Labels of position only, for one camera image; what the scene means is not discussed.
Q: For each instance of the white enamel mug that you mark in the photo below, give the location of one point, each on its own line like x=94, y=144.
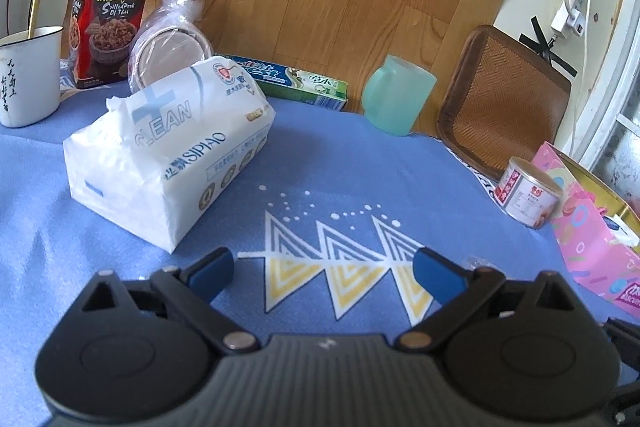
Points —
x=27, y=82

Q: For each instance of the blue printed tablecloth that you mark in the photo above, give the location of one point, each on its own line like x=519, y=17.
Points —
x=325, y=167

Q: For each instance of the black tape cross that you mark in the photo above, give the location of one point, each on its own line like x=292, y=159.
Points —
x=545, y=49

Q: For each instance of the brown woven seat cushion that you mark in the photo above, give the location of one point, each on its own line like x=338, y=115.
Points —
x=505, y=107

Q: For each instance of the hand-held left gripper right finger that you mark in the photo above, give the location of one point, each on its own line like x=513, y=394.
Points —
x=440, y=277

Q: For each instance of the green plastic cup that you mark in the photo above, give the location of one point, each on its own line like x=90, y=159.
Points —
x=400, y=99

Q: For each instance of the white window frame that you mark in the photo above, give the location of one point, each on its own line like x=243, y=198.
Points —
x=615, y=72

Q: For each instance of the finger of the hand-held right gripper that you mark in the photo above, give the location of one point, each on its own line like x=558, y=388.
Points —
x=625, y=333

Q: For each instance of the white tissue pack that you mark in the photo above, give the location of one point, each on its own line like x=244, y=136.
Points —
x=165, y=157

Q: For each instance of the white labelled food can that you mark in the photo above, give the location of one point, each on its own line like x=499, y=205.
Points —
x=527, y=199

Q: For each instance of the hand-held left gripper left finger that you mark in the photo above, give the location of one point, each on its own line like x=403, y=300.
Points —
x=214, y=274

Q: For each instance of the red snack box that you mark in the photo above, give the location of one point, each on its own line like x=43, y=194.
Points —
x=112, y=7

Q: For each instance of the wooden stick in mug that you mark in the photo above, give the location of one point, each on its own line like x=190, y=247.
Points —
x=34, y=17

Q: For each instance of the pink biscuit tin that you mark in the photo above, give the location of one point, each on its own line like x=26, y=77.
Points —
x=580, y=232

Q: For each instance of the white plug adapter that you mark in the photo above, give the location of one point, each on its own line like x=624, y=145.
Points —
x=567, y=22

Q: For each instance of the green toothpaste box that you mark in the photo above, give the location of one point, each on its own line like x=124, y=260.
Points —
x=290, y=82

